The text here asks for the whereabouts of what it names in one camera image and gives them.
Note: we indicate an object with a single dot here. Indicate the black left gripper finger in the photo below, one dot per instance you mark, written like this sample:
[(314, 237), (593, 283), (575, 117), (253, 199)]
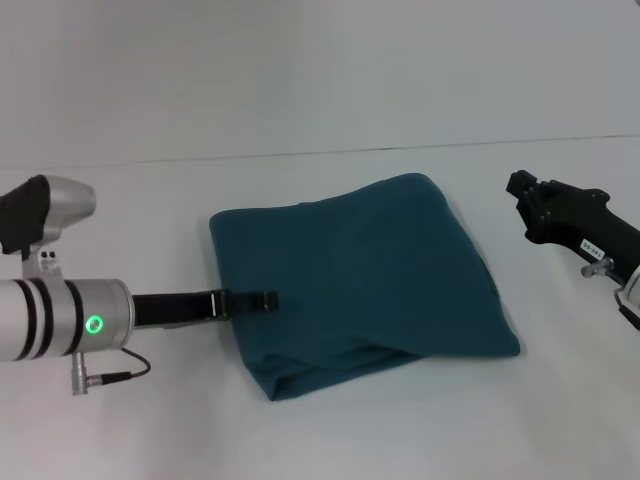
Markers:
[(255, 302)]

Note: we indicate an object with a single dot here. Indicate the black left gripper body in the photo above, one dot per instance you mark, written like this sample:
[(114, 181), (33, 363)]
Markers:
[(180, 307)]

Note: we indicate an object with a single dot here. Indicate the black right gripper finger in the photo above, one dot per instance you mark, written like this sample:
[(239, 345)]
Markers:
[(527, 184), (525, 212)]

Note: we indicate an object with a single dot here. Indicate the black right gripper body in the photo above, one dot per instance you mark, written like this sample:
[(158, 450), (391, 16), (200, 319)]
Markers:
[(575, 220)]

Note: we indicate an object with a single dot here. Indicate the teal FREE print T-shirt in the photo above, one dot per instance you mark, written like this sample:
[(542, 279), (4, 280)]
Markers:
[(360, 285)]

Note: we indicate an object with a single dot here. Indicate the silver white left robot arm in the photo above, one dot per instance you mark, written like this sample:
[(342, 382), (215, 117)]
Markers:
[(60, 320)]

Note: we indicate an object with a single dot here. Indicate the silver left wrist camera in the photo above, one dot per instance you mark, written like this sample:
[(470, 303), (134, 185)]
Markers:
[(42, 215)]

